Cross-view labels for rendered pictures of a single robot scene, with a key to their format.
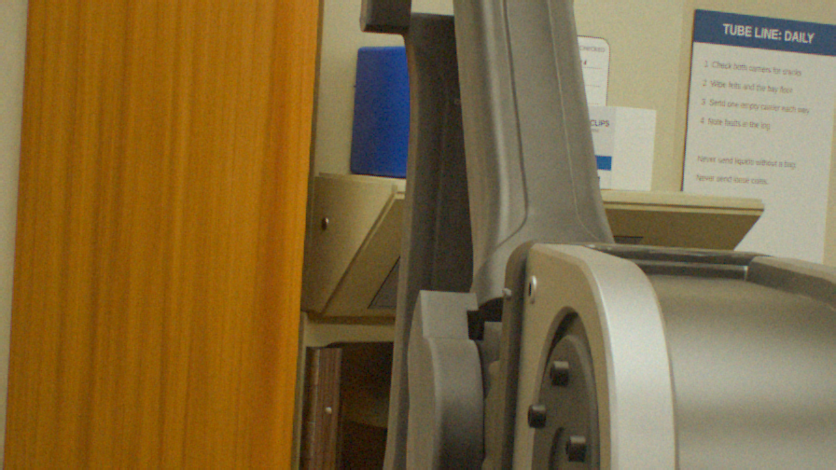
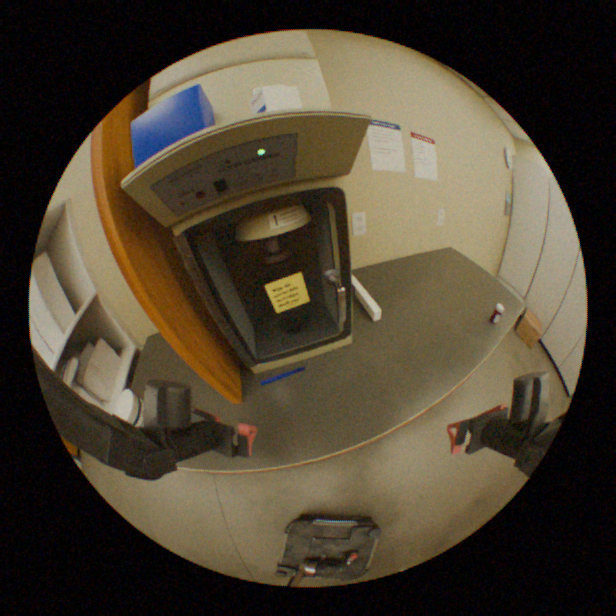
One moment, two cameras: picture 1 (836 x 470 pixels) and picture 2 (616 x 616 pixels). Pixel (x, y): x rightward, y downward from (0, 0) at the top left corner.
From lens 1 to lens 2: 116 cm
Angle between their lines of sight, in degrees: 43
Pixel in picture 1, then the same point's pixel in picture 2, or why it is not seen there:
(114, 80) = not seen: hidden behind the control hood
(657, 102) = (319, 99)
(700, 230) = (335, 126)
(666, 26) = (315, 78)
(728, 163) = (380, 149)
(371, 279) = (162, 210)
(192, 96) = not seen: hidden behind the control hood
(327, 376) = (183, 244)
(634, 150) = (284, 100)
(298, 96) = (98, 178)
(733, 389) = not seen: outside the picture
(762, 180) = (389, 153)
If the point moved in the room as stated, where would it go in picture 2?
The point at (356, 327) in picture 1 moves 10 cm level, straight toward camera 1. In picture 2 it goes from (191, 220) to (148, 248)
